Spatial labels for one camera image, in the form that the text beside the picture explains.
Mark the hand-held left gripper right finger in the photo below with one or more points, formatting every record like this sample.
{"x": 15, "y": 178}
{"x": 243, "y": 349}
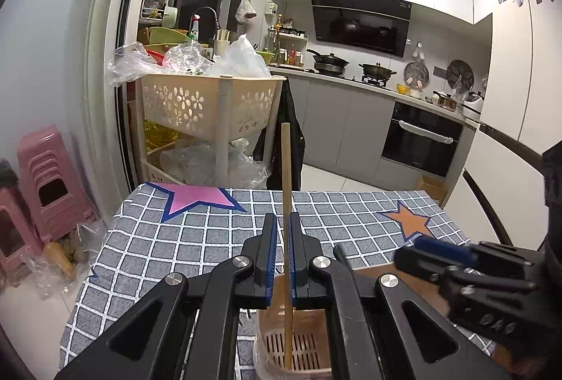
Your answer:
{"x": 294, "y": 261}

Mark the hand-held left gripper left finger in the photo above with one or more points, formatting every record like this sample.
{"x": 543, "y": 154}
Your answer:
{"x": 272, "y": 261}

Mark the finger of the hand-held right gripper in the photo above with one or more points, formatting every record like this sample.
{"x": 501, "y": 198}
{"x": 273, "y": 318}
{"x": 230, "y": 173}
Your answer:
{"x": 443, "y": 249}
{"x": 417, "y": 263}

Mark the beige plastic utensil holder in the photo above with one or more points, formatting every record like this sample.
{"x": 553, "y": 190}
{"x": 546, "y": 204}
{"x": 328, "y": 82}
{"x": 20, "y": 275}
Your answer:
{"x": 307, "y": 345}

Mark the wooden chopstick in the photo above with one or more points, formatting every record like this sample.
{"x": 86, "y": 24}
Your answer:
{"x": 286, "y": 169}

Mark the cardboard box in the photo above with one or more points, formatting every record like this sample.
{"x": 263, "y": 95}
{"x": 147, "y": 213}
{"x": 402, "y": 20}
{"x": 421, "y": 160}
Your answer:
{"x": 432, "y": 189}

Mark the grey checked star tablecloth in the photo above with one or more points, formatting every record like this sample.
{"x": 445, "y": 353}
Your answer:
{"x": 184, "y": 248}

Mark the black built-in oven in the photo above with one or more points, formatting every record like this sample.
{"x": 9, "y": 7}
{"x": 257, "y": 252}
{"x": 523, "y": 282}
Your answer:
{"x": 417, "y": 147}

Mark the black hanging bag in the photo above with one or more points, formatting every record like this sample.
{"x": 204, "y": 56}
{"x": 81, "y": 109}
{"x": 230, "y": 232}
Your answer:
{"x": 272, "y": 142}

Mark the clear plastic bag pile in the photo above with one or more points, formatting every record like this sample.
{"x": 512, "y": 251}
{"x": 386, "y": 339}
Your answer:
{"x": 197, "y": 164}

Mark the small steel saucepan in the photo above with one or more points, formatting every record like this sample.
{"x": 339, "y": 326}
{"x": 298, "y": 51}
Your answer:
{"x": 445, "y": 102}

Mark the yellow bowl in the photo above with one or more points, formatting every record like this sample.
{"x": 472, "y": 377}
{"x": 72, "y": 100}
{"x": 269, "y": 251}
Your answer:
{"x": 403, "y": 89}

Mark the gold foil bag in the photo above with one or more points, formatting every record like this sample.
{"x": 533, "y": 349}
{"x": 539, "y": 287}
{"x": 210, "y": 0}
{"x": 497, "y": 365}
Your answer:
{"x": 160, "y": 136}

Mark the round metal steamer rack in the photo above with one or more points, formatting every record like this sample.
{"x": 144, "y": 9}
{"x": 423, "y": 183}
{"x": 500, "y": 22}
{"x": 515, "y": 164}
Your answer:
{"x": 416, "y": 73}
{"x": 461, "y": 74}

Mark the dark pot with lid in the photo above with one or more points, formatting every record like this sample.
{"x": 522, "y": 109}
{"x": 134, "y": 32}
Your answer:
{"x": 377, "y": 73}

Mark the beige plastic storage cart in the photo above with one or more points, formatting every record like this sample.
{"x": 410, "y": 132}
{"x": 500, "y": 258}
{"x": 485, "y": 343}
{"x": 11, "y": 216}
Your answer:
{"x": 175, "y": 98}

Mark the white refrigerator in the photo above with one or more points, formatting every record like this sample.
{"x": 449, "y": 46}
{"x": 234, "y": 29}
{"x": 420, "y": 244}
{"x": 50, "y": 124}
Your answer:
{"x": 527, "y": 77}

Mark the black wok with lid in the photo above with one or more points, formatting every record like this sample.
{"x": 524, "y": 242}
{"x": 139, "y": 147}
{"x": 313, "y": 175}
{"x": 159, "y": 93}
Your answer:
{"x": 329, "y": 62}

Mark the white plastic bag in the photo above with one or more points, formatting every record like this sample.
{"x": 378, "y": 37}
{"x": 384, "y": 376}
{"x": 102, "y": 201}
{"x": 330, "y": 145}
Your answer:
{"x": 241, "y": 59}

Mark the white spice rack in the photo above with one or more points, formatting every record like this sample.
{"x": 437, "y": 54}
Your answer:
{"x": 287, "y": 50}

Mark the clear crumpled plastic bag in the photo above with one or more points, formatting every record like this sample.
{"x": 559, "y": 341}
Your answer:
{"x": 131, "y": 63}

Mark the pink plastic stool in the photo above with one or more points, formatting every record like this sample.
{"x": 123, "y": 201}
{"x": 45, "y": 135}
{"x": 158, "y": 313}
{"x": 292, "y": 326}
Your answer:
{"x": 44, "y": 160}
{"x": 13, "y": 230}

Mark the kitchen faucet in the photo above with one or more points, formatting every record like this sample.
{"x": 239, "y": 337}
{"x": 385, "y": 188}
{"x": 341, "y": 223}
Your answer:
{"x": 206, "y": 11}

